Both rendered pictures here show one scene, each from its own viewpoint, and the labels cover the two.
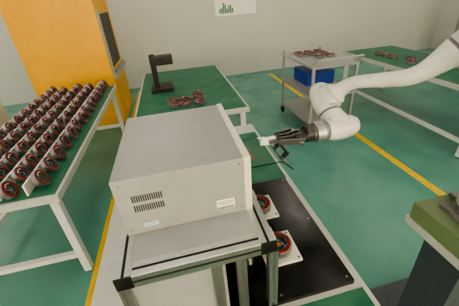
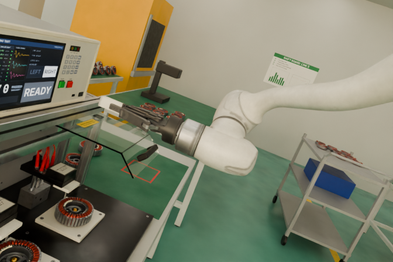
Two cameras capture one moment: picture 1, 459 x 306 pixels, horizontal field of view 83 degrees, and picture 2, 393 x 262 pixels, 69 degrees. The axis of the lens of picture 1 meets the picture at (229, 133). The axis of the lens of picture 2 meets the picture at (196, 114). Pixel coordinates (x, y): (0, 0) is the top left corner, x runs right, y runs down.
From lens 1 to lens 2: 0.73 m
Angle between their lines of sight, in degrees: 23
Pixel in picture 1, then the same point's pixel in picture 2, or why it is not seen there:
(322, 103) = (222, 108)
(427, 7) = not seen: outside the picture
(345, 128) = (222, 148)
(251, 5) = not seen: hidden behind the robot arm
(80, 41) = (123, 31)
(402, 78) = (326, 90)
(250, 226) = not seen: outside the picture
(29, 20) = not seen: outside the picture
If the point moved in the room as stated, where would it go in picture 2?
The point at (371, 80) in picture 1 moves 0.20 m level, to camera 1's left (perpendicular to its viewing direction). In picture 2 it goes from (290, 91) to (214, 62)
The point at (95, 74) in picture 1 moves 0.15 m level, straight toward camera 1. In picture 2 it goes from (117, 64) to (116, 64)
